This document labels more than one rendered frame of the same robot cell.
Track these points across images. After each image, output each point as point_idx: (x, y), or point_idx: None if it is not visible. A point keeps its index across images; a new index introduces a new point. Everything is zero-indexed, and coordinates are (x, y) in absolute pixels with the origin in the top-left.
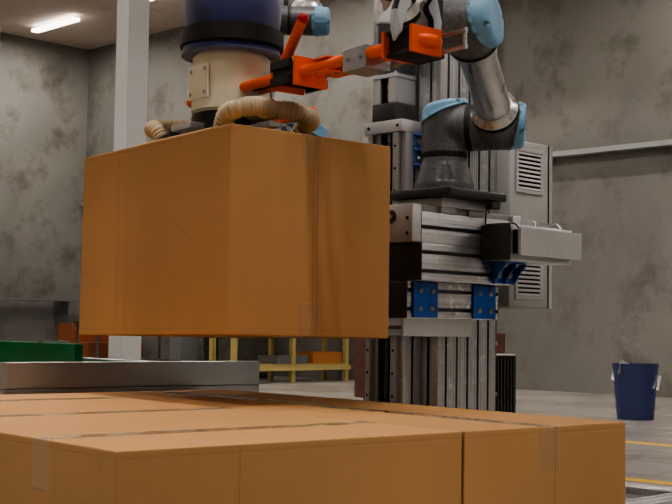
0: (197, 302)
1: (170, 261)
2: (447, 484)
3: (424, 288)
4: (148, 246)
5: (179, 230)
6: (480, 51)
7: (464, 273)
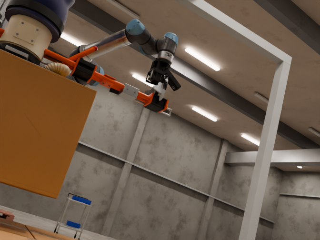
0: (33, 170)
1: (11, 135)
2: None
3: None
4: None
5: (28, 121)
6: (86, 84)
7: None
